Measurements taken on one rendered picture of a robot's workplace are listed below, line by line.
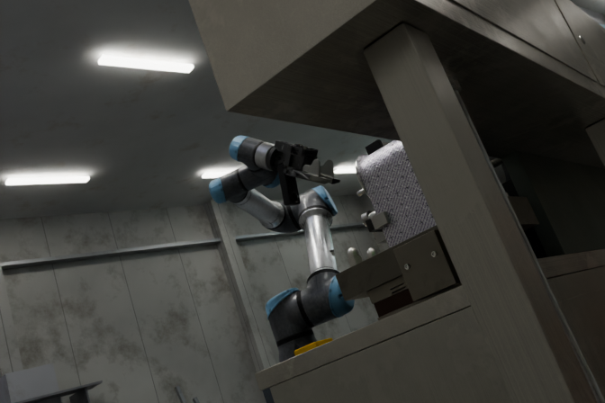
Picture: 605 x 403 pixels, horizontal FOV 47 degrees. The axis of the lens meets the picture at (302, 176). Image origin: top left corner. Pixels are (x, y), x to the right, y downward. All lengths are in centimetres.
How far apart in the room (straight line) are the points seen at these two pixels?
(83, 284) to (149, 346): 151
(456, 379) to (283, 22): 78
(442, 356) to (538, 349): 63
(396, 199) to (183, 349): 1090
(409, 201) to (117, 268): 1085
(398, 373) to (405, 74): 75
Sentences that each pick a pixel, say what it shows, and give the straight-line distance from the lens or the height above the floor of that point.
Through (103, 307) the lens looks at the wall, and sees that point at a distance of 1196.
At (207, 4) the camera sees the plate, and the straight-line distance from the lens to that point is 88.
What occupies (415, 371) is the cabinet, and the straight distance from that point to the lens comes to 136.
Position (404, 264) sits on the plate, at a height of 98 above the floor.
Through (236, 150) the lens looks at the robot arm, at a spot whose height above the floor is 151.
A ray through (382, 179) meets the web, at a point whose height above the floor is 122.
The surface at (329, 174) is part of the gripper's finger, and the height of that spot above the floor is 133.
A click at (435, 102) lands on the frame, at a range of 75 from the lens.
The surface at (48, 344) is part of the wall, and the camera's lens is 1144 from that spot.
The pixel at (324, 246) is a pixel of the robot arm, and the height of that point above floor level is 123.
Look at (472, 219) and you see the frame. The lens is 73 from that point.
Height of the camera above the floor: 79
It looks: 18 degrees up
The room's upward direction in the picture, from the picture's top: 20 degrees counter-clockwise
